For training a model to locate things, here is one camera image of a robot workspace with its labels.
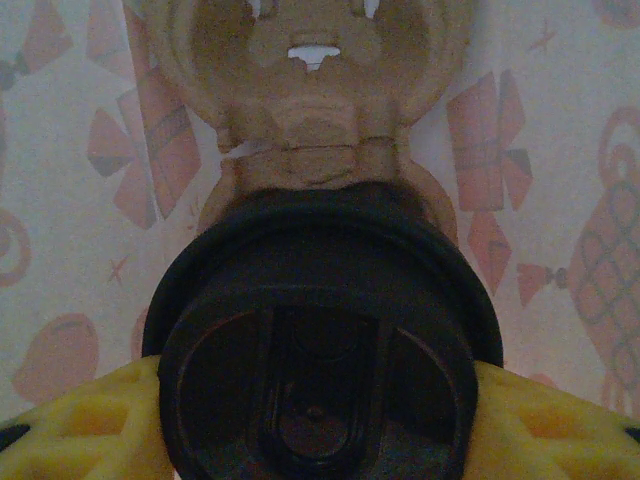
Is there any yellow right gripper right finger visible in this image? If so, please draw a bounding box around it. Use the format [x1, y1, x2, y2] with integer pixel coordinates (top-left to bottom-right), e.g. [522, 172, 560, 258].
[462, 362, 640, 480]

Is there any coffee cup with black lid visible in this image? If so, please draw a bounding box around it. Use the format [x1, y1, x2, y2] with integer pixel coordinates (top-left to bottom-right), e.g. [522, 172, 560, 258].
[142, 182, 505, 480]

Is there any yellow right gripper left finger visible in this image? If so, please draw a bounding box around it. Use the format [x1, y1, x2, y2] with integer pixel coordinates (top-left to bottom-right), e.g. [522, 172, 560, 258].
[0, 355, 174, 480]

